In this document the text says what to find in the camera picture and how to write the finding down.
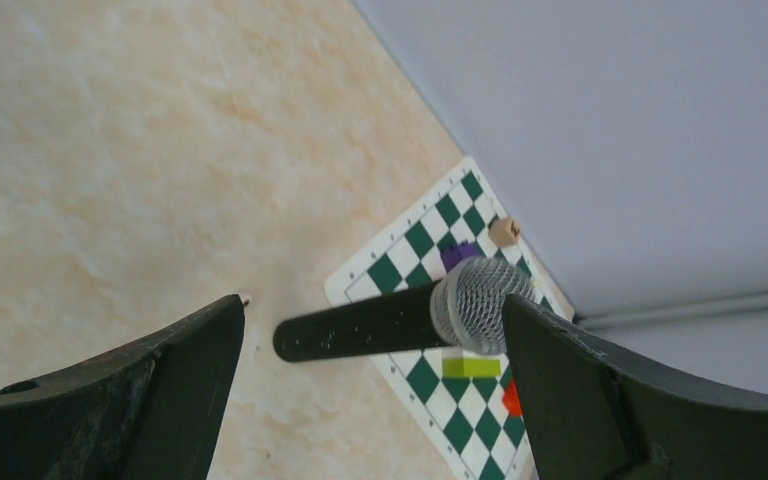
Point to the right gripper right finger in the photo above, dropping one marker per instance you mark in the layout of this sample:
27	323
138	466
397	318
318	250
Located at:
595	410

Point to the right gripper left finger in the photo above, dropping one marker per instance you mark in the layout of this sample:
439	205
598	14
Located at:
149	409

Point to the small red block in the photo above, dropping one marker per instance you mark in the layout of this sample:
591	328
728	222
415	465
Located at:
510	400

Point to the green white chessboard mat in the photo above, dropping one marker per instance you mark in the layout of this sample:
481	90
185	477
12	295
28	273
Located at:
464	419

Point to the yellow-green block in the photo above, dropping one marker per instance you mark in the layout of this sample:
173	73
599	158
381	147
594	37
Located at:
471	367

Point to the black microphone grey head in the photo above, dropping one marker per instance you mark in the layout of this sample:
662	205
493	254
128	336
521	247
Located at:
463	310

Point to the wooden cube with mark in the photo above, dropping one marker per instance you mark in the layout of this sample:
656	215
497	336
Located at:
504	232

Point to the purple block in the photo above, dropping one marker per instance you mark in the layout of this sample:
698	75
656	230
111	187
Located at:
451	256

